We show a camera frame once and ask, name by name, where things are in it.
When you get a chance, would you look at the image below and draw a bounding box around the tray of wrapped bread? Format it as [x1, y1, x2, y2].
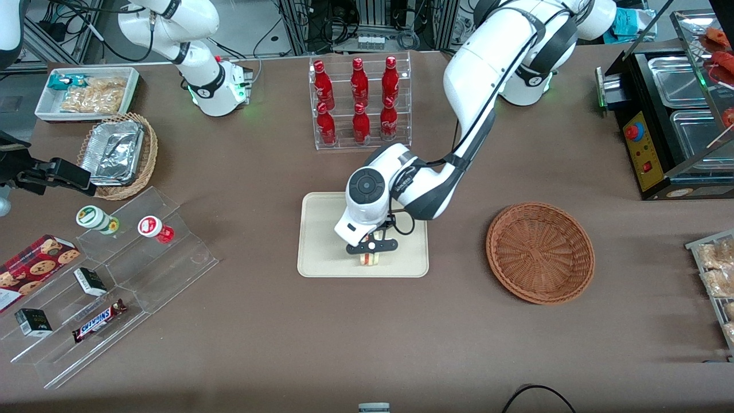
[685, 229, 734, 363]

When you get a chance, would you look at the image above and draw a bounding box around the stainless steel pan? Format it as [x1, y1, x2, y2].
[669, 108, 734, 163]
[647, 55, 712, 110]

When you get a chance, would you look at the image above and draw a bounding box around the teal snack packet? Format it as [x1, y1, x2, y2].
[47, 74, 88, 92]

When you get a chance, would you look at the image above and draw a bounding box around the clear acrylic tiered stand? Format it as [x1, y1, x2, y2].
[0, 186, 220, 390]

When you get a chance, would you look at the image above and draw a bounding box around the small aluminium foil tray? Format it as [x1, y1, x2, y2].
[92, 120, 145, 144]

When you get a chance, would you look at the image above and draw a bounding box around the Snickers chocolate bar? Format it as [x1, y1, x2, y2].
[72, 299, 128, 344]

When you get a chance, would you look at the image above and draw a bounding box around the white rectangular plastic bin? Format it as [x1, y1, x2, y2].
[34, 67, 140, 123]

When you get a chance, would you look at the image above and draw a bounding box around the red cola bottle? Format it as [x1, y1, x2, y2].
[317, 102, 338, 145]
[382, 56, 400, 106]
[350, 57, 369, 107]
[352, 102, 372, 144]
[380, 96, 399, 142]
[313, 60, 335, 110]

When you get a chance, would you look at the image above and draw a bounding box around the black food warmer appliance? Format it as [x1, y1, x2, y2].
[596, 9, 734, 201]

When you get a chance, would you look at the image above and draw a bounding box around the small black carton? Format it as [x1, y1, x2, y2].
[14, 308, 53, 337]
[73, 267, 108, 297]

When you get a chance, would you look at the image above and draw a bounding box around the clear acrylic bottle rack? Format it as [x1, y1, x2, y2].
[309, 52, 412, 151]

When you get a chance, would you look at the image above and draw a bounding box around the red lid yogurt cup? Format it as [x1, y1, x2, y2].
[138, 215, 175, 244]

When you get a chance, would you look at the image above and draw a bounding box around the black table edge cable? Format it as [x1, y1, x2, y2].
[502, 384, 577, 413]

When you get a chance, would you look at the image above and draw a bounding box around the large aluminium foil tray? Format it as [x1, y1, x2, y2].
[80, 133, 143, 186]

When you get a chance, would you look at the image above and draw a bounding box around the clear bag of crackers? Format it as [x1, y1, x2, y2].
[60, 77, 128, 114]

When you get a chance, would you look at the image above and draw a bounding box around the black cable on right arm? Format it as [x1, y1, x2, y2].
[49, 0, 153, 63]

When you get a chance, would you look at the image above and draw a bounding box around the aluminium frame equipment rack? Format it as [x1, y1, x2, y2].
[275, 0, 460, 56]

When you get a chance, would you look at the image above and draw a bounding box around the red plaid cookie box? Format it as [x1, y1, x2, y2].
[0, 234, 81, 314]

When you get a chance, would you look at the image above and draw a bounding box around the brown round wicker basket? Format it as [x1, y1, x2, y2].
[486, 202, 596, 305]

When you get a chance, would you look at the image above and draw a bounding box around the light oval wicker basket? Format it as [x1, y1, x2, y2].
[77, 112, 159, 201]

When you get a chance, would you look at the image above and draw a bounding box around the beige plastic serving tray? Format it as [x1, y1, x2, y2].
[297, 192, 430, 279]

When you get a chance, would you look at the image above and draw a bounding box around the silver box with green light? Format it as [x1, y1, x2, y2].
[595, 64, 629, 115]

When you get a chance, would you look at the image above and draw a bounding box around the green lid yogurt cup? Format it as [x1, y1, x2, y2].
[76, 205, 120, 236]

